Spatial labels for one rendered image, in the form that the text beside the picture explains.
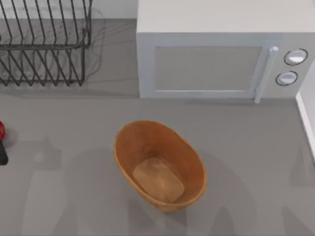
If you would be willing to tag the brown woven basket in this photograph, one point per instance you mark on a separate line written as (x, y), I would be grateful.
(152, 147)

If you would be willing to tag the pale microwave oven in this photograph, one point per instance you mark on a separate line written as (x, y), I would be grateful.
(197, 22)

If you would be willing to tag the microwave oven door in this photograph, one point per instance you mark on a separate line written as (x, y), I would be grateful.
(206, 68)

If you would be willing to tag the small microwave knob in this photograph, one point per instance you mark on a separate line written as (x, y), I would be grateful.
(286, 78)

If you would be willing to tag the red round object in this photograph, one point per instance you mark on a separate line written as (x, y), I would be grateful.
(1, 131)

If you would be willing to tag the large microwave knob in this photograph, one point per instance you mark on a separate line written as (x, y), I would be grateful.
(295, 56)

